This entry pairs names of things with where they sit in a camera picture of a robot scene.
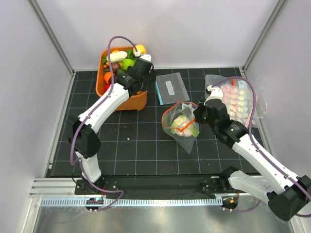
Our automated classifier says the toy cauliflower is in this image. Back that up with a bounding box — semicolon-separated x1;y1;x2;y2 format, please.
170;115;200;137

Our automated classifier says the orange zipper clear bag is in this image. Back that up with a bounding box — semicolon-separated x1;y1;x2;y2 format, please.
161;101;200;153

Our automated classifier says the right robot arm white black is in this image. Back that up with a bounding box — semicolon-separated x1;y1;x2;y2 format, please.
194;99;311;221

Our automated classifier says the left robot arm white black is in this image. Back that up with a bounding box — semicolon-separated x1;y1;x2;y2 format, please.
66;54;156;194

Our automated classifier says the blue zipper clear bag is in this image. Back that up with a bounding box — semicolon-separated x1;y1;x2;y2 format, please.
155;72;190;105

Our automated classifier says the polka dot zip bag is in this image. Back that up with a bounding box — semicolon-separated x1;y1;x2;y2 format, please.
220;84;253;127

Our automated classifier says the clear crumpled plastic bag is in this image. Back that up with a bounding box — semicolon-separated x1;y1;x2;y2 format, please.
205;75;268;119

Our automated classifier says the yellow toy pear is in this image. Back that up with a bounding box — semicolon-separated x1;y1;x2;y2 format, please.
133;45;147;57

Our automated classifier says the orange plastic basket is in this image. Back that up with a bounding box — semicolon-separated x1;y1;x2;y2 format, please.
96;47;147;111

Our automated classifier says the white toy radish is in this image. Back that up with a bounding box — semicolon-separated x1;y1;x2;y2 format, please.
106;51;127;63

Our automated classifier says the dark purple toy onion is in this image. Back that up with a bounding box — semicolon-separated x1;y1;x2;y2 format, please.
110;62;121;74

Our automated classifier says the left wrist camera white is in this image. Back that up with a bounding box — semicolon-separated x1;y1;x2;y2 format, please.
133;50;152;62

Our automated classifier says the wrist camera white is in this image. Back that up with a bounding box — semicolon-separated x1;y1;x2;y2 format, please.
206;85;223;100
133;50;152;62

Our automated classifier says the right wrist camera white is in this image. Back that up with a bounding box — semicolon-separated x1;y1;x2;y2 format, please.
206;85;223;100

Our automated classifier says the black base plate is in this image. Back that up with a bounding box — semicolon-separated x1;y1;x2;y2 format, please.
74;174;248;201

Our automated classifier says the left aluminium frame post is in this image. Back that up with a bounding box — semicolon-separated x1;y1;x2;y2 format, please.
28;0;76;76

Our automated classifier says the aluminium frame post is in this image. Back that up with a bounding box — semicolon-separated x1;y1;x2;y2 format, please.
242;0;288;73
28;0;76;76

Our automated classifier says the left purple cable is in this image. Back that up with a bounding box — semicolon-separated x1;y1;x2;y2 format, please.
69;35;140;212

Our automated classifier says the right aluminium frame post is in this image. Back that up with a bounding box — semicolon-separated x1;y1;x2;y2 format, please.
242;0;288;73

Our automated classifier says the aluminium frame rail front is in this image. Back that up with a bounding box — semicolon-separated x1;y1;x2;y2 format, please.
29;177;296;207

